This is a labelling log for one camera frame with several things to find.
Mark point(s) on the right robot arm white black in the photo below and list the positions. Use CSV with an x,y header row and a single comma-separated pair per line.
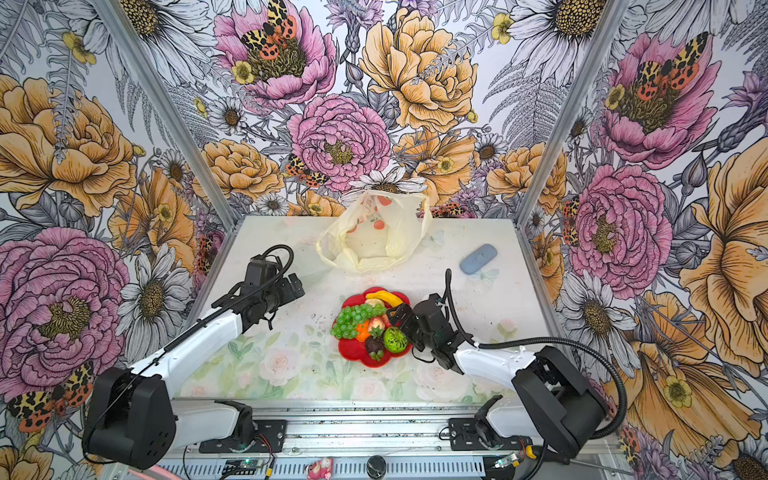
x,y
553,401

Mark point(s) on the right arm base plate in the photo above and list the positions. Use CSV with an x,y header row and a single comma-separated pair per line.
x,y
467,434

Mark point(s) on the yellow banana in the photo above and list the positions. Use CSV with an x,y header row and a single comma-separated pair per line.
x,y
389,299

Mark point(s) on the dark brown fruit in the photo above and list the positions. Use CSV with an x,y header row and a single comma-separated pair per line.
x,y
375,348

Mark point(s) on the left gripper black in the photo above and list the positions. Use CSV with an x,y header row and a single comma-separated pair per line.
x,y
288,295

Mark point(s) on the right aluminium corner post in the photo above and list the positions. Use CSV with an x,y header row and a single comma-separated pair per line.
x,y
605,33

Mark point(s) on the red strawberry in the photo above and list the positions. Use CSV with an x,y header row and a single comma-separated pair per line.
x,y
377,326

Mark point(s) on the left aluminium corner post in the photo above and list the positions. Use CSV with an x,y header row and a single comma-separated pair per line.
x,y
119,26

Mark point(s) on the grey-blue oval case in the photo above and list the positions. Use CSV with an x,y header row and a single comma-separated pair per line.
x,y
478,259

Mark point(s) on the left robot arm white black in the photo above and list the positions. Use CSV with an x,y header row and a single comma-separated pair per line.
x,y
133,417

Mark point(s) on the pink white small object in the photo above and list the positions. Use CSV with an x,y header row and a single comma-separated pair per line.
x,y
321,469

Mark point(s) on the aluminium rail frame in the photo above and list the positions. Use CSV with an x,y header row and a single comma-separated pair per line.
x,y
412,439

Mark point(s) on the red flower-shaped plate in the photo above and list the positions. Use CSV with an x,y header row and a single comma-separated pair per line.
x,y
352,350

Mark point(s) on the aluminium corner post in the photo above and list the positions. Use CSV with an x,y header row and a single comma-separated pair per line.
x,y
119,26
605,33

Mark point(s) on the black round knob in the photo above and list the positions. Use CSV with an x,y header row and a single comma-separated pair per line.
x,y
376,467

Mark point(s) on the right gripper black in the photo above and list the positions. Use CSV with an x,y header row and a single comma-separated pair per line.
x,y
400,313

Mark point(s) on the cream plastic bag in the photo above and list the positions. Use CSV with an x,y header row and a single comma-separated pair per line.
x,y
379,231

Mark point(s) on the green grapes bunch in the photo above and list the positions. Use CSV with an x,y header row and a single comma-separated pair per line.
x,y
344,326

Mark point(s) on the orange fake fruit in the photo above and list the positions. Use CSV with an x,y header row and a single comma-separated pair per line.
x,y
362,331

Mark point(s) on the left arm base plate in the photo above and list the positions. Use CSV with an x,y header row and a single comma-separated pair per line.
x,y
255,436

